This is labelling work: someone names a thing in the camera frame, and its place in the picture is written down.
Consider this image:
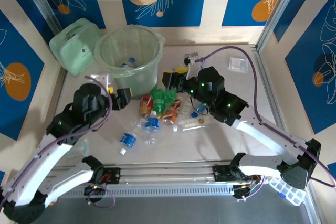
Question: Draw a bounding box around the red orange label bottle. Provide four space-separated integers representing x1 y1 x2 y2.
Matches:
139 95 154 116

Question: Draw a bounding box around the slim white label bottle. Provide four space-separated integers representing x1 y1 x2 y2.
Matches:
181 99 192 116

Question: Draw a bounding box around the brown orange label bottle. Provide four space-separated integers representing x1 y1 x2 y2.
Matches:
162 98 184 126

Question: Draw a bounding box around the clear bottle white gold label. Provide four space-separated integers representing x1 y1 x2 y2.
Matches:
177 116 212 130

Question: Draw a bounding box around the clear bottle green label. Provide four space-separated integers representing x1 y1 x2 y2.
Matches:
65 138 89 158

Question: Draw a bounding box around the translucent green bin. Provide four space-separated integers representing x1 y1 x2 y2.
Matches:
94 24 166 100

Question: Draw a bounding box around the green plastic bottle yellow cap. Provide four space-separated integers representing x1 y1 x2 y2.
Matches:
164 87 178 104
152 89 167 119

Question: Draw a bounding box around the small clear plastic box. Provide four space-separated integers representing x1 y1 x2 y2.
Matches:
227 56 249 73

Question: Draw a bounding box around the mint green lidded case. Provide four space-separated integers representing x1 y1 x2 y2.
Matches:
49 17 102 77

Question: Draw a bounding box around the grey metal panel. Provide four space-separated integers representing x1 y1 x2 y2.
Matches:
28 195 320 224

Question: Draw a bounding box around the clear compartment organizer box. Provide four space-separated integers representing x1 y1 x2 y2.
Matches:
267 176 307 206

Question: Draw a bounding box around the aluminium table edge rail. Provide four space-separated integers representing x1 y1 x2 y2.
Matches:
51 66 69 120
250 45 294 154

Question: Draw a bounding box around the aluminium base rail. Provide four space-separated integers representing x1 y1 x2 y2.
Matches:
49 162 237 186

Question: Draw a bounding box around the slotted grey cable duct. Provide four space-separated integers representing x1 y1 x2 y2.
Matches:
56 184 237 199

